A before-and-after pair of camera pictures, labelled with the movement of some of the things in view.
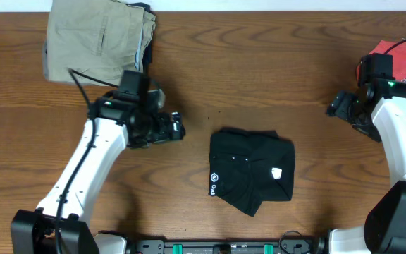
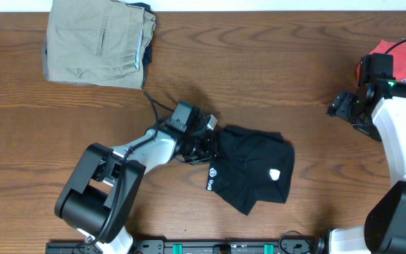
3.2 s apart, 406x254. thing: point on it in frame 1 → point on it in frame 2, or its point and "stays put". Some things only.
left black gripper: (165, 133) → (209, 154)
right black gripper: (340, 106) stays put
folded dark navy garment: (149, 50) stays put
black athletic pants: (249, 166) stays put
